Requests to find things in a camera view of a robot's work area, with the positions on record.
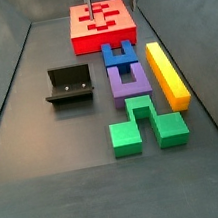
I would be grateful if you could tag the red slotted board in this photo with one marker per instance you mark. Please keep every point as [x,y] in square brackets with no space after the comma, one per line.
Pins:
[111,24]

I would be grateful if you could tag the purple U-shaped block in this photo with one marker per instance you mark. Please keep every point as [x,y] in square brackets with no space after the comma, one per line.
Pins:
[122,91]

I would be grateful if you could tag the black angled fixture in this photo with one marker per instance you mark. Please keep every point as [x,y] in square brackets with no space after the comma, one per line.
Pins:
[72,82]

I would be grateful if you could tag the green zigzag block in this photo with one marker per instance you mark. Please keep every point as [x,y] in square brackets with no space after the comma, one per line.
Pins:
[169,129]

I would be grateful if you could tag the blue U-shaped block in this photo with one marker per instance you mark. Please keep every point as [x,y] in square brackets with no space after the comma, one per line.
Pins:
[121,61]

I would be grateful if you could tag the yellow long bar block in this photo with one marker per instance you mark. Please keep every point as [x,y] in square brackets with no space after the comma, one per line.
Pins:
[174,89]

